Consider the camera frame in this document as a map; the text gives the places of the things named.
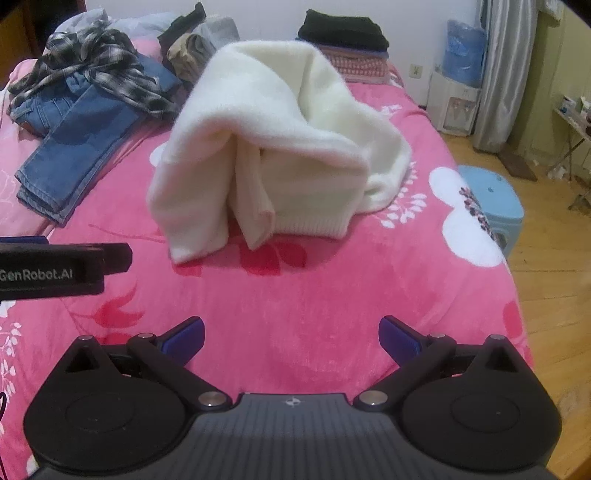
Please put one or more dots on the brown floor mat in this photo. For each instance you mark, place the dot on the brown floor mat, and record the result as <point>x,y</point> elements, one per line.
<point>519,166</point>

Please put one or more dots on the white pillow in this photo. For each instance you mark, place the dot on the white pillow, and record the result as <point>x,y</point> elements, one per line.
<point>92,18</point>

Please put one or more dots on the wooden cabinet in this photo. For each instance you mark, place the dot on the wooden cabinet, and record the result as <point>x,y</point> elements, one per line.
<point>41,27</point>

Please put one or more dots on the black white plaid shirt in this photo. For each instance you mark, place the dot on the black white plaid shirt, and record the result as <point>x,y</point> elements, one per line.
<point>111,50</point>

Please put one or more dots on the blue water bottle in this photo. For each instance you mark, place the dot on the blue water bottle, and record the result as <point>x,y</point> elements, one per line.
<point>464,50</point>

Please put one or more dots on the light blue plastic stool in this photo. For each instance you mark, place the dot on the light blue plastic stool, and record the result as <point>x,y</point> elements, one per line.
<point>498,198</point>

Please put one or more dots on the grey curtain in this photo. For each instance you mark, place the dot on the grey curtain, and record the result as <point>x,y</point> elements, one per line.
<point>505,69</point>

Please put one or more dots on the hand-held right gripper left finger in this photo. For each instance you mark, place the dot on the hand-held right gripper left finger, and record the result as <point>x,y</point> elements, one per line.
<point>184,340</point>

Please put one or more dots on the white knit sweater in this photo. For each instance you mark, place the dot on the white knit sweater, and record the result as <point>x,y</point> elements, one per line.
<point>277,115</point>

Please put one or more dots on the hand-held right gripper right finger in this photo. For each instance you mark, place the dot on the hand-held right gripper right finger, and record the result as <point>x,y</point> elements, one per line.
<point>398,340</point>

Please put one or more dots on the grey pants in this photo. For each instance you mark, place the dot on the grey pants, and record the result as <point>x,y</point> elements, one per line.
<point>219,30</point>

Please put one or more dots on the dark blue jeans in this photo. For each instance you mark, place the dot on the dark blue jeans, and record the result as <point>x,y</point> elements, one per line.
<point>87,134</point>

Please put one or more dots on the white wall socket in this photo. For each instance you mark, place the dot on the white wall socket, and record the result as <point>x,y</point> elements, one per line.
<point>416,71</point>

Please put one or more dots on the pink floral blanket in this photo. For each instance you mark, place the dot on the pink floral blanket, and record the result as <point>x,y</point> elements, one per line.
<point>300,300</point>

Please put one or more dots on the khaki pants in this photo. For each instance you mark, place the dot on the khaki pants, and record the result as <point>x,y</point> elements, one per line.
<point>184,57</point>

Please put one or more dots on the black crumpled garment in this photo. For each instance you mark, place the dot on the black crumpled garment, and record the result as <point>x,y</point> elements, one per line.
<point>182,23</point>

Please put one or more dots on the white water dispenser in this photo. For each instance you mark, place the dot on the white water dispenser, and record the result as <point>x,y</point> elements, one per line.
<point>455,106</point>

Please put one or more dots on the folding table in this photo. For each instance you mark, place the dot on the folding table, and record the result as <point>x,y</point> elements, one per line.
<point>575,122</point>

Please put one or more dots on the black folded garment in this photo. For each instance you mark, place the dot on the black folded garment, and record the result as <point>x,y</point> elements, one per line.
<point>341,27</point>

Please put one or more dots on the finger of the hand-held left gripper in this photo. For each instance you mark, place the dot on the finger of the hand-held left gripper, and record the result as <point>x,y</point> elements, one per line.
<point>117,259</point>
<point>23,240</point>

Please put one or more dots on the light blue jeans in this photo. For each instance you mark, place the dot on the light blue jeans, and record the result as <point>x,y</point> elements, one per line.
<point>39,108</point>

